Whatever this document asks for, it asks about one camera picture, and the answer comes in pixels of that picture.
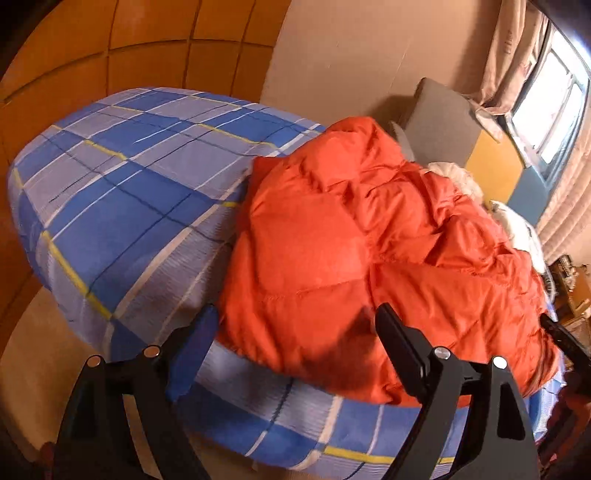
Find grey yellow blue headboard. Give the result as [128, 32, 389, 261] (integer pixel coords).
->
[387, 78, 549, 225]

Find cluttered wooden desk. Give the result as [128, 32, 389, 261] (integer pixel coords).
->
[550, 255, 590, 347]

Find pink patterned curtain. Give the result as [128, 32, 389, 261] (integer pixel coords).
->
[536, 135, 590, 264]
[469, 0, 549, 142]

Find blue plaid bed sheet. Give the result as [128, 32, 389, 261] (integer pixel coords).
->
[8, 88, 560, 479]

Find white printed pillow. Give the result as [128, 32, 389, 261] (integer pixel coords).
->
[489, 200, 546, 275]

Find wooden wardrobe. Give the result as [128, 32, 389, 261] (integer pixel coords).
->
[1, 1, 320, 359]

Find cream quilted garment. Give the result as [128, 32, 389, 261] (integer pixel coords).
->
[427, 162, 484, 204]

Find window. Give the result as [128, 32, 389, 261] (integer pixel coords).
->
[506, 24, 590, 186]

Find pink patterned left curtain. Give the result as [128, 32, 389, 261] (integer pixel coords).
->
[469, 0, 549, 142]

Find orange quilted down jacket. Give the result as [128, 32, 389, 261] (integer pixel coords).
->
[217, 117, 559, 407]

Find pink patterned right curtain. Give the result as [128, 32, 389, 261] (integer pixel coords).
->
[536, 135, 590, 264]

